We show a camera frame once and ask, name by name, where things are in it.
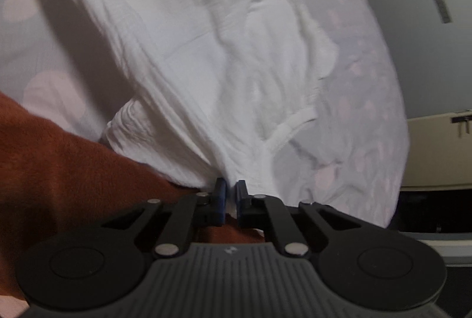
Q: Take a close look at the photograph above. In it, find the white muslin shirt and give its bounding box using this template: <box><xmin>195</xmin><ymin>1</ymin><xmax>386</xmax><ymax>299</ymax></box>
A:
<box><xmin>37</xmin><ymin>0</ymin><xmax>340</xmax><ymax>217</ymax></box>

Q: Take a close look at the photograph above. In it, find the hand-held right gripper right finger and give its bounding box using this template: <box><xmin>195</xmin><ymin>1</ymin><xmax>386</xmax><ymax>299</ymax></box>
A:
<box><xmin>235</xmin><ymin>180</ymin><xmax>362</xmax><ymax>258</ymax></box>

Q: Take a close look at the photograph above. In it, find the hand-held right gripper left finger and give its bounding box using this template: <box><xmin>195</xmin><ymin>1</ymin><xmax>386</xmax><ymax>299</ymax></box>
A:
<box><xmin>101</xmin><ymin>177</ymin><xmax>227</xmax><ymax>260</ymax></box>

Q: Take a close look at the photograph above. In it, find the black door handle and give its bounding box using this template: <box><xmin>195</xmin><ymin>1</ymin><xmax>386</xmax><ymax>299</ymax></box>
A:
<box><xmin>452</xmin><ymin>115</ymin><xmax>472</xmax><ymax>136</ymax></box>

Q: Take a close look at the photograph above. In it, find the cream door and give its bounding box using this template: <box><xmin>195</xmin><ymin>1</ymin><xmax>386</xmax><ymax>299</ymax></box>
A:
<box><xmin>400</xmin><ymin>112</ymin><xmax>472</xmax><ymax>191</ymax></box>

